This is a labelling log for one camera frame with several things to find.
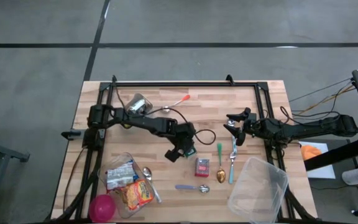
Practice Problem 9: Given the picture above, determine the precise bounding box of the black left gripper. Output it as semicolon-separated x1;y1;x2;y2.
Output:
165;121;198;163

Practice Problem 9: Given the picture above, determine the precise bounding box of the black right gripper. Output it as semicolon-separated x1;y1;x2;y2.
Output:
223;107;269;147

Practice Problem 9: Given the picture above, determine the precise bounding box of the green rectangular tin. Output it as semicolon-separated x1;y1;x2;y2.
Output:
183;146;198;158

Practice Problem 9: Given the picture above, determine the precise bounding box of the green-handled gold spoon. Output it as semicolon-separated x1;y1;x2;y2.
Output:
216;142;227;184

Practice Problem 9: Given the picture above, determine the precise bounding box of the teal-handled silver fork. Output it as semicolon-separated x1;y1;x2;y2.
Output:
227;151;238;185

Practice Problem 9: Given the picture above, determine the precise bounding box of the glass spice jar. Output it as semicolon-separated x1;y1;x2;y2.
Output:
131;99;147;113

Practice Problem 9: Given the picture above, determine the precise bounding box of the clear plastic container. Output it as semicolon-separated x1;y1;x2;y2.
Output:
227;156;289;224
97;151;155;219

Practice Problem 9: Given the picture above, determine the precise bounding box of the plain silver spoon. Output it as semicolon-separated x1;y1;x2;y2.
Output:
142;166;163;204

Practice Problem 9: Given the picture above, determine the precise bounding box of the orange ramen noodle packet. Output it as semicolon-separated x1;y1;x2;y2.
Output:
121;179;155;212

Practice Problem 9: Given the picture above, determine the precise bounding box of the orange object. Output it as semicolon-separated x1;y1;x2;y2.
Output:
300;144;323;161

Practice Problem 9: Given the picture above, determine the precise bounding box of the white paper sheet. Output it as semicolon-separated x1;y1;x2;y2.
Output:
298;141;337;180

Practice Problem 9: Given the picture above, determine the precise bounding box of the magenta plastic ball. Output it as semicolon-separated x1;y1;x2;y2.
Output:
88;194;117;223

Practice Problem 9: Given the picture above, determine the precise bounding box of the orange-handled silver spoon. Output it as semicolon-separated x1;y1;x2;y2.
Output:
160;94;191;113

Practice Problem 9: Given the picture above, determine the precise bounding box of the purple-handled silver spoon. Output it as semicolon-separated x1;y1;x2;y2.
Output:
175;184;211;194

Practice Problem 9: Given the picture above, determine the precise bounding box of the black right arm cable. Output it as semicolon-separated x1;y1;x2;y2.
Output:
279;105;341;125

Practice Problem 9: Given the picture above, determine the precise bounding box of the black aluminium table frame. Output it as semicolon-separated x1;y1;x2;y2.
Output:
47;74;318;224

